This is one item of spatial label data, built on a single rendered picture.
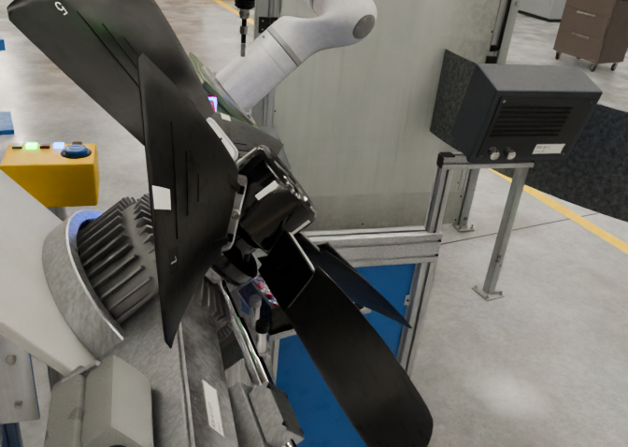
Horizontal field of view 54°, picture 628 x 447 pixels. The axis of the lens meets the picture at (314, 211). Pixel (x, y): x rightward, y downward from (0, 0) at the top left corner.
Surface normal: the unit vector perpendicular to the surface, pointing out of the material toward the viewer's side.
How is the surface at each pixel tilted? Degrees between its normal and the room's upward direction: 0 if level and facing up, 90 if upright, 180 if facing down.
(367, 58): 90
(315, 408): 90
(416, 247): 90
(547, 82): 15
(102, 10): 47
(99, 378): 40
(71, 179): 90
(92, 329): 69
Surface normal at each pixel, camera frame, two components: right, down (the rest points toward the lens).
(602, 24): -0.87, 0.16
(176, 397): -0.55, -0.65
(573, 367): 0.09, -0.88
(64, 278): -0.33, -0.29
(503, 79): 0.15, -0.73
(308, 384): 0.25, 0.47
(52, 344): 0.80, -0.59
